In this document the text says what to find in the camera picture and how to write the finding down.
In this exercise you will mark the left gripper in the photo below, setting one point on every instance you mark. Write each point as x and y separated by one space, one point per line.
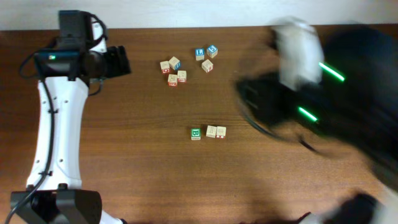
118 65

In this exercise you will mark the green B block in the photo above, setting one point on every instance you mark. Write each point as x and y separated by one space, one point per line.
195 134

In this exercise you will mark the green sided letter block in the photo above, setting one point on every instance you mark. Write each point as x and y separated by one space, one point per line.
211 131

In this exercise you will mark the red sided number block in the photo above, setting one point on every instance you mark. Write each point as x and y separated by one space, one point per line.
220 132

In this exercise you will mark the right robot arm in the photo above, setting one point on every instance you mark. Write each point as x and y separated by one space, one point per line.
344 88

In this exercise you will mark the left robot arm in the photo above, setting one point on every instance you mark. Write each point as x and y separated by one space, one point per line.
65 69

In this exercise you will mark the red C block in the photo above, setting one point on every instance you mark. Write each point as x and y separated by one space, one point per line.
165 67

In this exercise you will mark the red bottom butterfly block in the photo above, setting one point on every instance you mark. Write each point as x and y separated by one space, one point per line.
172 80

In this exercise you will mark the block with blue side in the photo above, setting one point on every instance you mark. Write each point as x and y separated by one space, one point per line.
174 63

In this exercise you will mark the small red edged block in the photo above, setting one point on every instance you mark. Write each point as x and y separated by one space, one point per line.
182 76

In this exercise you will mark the blue letter L block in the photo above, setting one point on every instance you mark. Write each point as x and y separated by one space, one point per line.
199 54

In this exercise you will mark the block with red side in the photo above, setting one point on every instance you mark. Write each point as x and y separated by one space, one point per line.
207 66

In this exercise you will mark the blue number 5 block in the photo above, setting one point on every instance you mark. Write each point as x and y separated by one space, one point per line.
212 51

